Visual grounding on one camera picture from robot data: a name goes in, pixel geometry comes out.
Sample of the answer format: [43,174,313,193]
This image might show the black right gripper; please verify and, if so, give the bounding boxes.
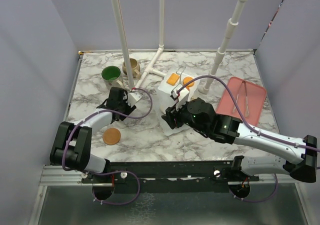
[161,97,209,135]

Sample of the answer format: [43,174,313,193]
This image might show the yellow rectangular biscuit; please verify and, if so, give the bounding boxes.
[166,73,180,86]

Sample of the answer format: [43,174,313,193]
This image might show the orange sandwich biscuit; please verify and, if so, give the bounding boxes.
[182,76,195,90]

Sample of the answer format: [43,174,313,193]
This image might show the three tier white stand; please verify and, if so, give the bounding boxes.
[155,65,198,137]

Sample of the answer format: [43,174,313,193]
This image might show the pink serving tray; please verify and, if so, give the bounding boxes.
[215,76,267,126]

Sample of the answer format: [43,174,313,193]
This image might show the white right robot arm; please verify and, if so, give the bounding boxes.
[161,98,319,183]

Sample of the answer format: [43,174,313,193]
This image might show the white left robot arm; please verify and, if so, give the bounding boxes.
[49,87,136,183]

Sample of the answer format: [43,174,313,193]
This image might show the green interior mug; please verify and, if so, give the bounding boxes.
[101,65,125,89]

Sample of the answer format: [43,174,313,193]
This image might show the beige ceramic mug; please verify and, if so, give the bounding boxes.
[122,58,141,80]

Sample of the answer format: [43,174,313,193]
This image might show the wooden coaster near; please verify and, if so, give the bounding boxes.
[102,127,121,146]

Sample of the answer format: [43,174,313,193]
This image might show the middle white pvc pole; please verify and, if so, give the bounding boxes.
[134,0,171,90]

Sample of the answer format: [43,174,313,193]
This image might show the left white pvc pole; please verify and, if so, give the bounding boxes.
[111,0,135,90]

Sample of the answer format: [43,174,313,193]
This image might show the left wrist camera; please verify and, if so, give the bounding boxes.
[126,89,142,108]

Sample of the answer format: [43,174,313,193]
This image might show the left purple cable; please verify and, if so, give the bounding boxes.
[61,87,154,206]

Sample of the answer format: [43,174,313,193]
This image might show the purple cable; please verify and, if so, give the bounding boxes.
[177,75,320,203]
[61,87,154,206]

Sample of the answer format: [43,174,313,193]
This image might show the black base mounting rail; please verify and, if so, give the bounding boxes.
[80,160,259,194]

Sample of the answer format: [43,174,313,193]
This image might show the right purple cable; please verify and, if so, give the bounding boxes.
[177,75,320,203]

